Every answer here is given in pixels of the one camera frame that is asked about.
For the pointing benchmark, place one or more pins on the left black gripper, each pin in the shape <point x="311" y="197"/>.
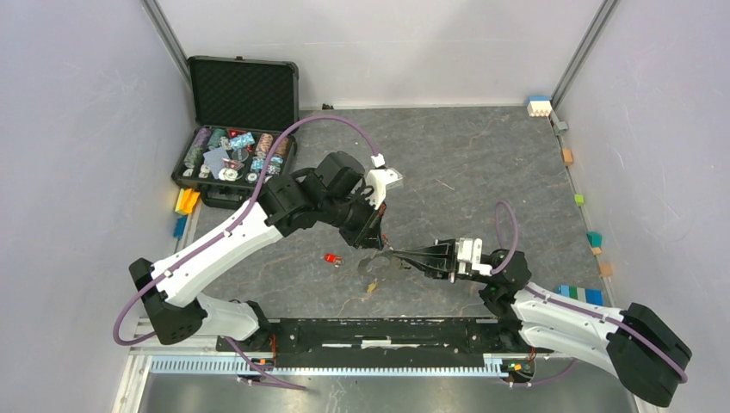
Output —
<point x="368" y="234"/>

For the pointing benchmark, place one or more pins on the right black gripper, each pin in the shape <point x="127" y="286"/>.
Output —
<point x="438" y="261"/>

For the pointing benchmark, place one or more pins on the yellow tag key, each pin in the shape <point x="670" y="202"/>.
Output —
<point x="372" y="286"/>

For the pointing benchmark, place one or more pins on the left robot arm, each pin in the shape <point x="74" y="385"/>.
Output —
<point x="338" y="192"/>

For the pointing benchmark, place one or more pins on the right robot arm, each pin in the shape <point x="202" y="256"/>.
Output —
<point x="634" y="344"/>

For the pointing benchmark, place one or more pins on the small red tag key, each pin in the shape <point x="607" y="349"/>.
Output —
<point x="333" y="259"/>

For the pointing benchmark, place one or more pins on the teal cube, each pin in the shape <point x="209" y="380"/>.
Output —
<point x="595" y="239"/>

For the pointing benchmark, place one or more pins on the blue green lego stack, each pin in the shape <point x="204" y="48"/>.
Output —
<point x="587" y="295"/>

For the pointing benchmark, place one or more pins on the black poker chip case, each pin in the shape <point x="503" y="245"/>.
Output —
<point x="241" y="106"/>

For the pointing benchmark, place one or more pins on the orange wooden cube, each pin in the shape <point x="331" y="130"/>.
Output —
<point x="567" y="157"/>

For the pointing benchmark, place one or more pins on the tan wooden cube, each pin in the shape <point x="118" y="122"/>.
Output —
<point x="605" y="269"/>

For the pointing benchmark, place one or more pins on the yellow orange toy block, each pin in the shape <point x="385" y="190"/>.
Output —
<point x="186" y="201"/>

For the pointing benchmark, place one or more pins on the grey block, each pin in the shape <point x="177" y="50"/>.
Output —
<point x="559" y="126"/>

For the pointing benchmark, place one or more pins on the white blue toy block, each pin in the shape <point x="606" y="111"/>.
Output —
<point x="539" y="106"/>

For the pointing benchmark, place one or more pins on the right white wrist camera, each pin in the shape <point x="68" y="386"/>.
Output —
<point x="468" y="257"/>

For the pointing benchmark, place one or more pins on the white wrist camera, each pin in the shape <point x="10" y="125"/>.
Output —
<point x="468" y="257"/>
<point x="381" y="178"/>

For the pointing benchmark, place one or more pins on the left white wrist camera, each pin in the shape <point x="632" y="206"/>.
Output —
<point x="381" y="178"/>

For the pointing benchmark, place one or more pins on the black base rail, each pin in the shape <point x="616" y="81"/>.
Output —
<point x="385" y="342"/>

